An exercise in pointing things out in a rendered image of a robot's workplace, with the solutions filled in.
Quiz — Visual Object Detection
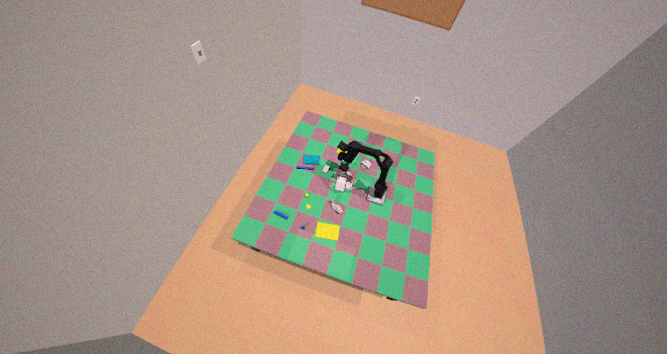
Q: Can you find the teal flat plate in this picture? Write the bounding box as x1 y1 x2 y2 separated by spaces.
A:
303 155 319 164

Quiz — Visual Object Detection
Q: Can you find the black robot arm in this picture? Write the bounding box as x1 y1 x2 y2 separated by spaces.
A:
337 140 393 200

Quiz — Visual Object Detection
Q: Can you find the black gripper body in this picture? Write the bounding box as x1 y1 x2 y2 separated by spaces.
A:
339 155 357 172

